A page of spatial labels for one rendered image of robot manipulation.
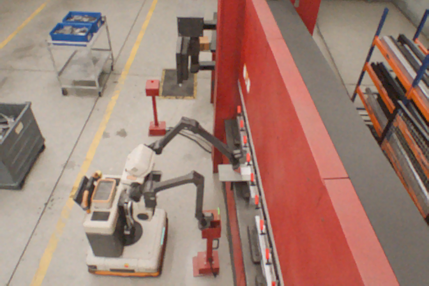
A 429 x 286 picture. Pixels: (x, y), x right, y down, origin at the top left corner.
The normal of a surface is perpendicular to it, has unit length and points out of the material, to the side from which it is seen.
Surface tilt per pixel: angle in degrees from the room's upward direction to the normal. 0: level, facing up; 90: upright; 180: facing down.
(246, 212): 0
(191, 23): 90
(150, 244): 0
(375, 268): 0
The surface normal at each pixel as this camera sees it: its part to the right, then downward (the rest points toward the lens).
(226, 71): 0.07, 0.66
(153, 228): 0.04, -0.76
